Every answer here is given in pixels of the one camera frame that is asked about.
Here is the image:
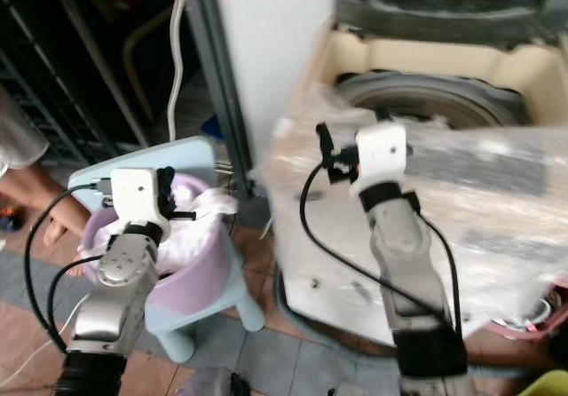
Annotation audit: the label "black metal grille gate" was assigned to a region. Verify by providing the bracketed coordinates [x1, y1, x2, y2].
[0, 0, 187, 162]

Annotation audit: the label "white hanging cable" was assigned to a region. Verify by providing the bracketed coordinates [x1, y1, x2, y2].
[165, 0, 189, 145]

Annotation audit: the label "white floor cable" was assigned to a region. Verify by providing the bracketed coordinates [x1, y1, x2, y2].
[0, 294, 91, 395]

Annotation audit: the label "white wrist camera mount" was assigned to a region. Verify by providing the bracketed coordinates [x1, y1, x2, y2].
[351, 122, 410, 200]
[110, 167, 166, 234]

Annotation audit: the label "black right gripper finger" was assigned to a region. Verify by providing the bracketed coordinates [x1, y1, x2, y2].
[315, 122, 341, 183]

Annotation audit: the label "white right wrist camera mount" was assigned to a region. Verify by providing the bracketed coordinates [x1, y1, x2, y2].
[351, 122, 410, 200]

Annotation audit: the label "yellow-green plastic container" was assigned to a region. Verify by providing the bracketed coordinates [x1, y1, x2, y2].
[517, 370, 568, 396]

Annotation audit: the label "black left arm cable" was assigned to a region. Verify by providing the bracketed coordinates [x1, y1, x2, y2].
[25, 181, 114, 330]

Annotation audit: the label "person's bare legs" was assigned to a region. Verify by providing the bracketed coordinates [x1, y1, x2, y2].
[0, 85, 95, 248]

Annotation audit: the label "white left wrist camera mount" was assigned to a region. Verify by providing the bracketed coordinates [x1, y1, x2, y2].
[110, 167, 166, 234]

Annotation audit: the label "pink plastic basin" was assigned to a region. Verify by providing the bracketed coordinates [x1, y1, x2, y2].
[491, 274, 568, 342]

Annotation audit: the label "plastic-wrapped white washing machine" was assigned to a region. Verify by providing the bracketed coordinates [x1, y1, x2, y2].
[264, 0, 568, 351]

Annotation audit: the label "grey metal door post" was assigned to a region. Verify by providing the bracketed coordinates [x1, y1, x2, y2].
[182, 0, 256, 200]

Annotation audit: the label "lavender plastic basin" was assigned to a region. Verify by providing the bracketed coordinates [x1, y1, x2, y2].
[83, 173, 237, 319]

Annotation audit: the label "light blue plastic stool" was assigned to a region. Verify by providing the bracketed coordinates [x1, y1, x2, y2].
[68, 136, 267, 365]

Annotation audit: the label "white clothes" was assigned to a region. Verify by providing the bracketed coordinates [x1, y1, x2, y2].
[87, 183, 239, 257]

